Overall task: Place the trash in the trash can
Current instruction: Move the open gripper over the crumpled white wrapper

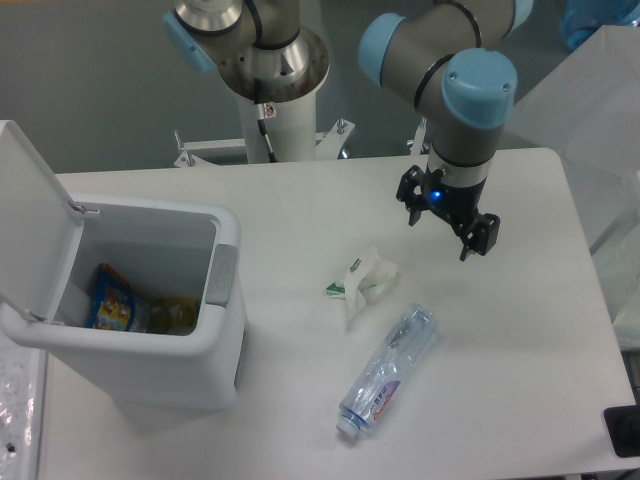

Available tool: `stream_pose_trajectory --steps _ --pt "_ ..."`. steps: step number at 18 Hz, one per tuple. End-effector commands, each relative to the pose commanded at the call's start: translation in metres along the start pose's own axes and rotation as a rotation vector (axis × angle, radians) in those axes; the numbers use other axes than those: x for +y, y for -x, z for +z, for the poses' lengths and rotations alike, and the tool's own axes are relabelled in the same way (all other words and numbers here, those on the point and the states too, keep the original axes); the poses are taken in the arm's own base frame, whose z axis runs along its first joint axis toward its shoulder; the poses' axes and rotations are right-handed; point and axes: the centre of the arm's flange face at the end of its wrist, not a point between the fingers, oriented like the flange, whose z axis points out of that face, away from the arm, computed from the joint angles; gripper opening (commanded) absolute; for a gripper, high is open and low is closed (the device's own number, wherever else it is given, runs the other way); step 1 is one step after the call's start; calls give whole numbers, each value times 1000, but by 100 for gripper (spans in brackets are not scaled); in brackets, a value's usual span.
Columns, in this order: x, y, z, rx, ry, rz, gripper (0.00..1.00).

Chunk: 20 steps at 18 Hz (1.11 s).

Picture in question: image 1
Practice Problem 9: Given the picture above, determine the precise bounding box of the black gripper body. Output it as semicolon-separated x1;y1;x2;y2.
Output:
423;169;486;230

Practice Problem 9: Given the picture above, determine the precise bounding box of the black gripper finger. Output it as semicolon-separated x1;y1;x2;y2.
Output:
396;165;428;226
452;212;500;261

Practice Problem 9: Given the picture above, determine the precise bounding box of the white tissue wrapper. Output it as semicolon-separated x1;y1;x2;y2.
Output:
324;247;399;331

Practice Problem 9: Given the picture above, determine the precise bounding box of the clear plastic water bottle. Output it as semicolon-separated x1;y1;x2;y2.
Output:
336;304;438;443

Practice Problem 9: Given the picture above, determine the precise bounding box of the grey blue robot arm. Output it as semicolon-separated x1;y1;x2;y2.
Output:
163;1;532;255

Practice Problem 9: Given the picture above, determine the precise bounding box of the white trash can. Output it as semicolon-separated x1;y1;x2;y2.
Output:
1;195;247;411

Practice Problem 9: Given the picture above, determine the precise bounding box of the white trash can lid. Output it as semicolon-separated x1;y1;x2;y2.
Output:
1;120;100;321

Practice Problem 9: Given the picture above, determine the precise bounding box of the blue water jug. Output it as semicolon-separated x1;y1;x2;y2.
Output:
559;0;639;52

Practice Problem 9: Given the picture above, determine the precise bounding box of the black device at edge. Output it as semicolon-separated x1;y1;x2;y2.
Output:
603;405;639;458

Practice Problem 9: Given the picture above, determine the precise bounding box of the blue snack packet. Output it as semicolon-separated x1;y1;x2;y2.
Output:
87;263;150;333

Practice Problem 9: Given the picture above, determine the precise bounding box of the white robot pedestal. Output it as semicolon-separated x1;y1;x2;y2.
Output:
173;91;355;168

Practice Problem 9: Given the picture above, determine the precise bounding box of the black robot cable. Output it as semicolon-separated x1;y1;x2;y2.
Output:
253;78;278;164

